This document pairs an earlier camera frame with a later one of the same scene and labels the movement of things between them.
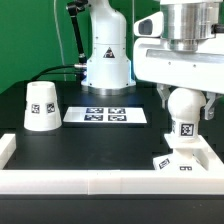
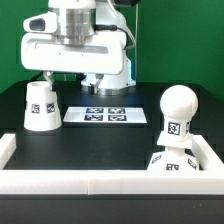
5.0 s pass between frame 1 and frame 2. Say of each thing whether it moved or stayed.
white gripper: moved
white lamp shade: stayed
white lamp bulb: moved
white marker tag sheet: stayed
